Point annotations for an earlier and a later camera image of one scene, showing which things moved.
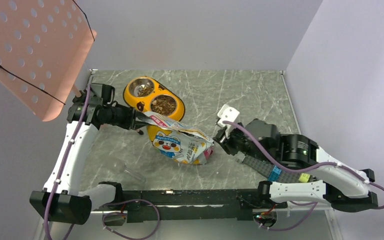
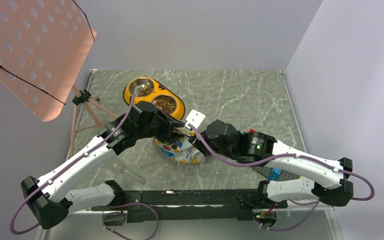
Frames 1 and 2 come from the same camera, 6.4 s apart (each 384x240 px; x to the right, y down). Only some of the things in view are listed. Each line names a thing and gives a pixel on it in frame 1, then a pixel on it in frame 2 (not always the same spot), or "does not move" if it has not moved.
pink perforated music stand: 37,50 does not move
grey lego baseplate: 263,167 does not move
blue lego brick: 273,176 does not move
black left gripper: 131,113 → 168,124
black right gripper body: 238,142 → 200,144
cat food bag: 177,141 does not move
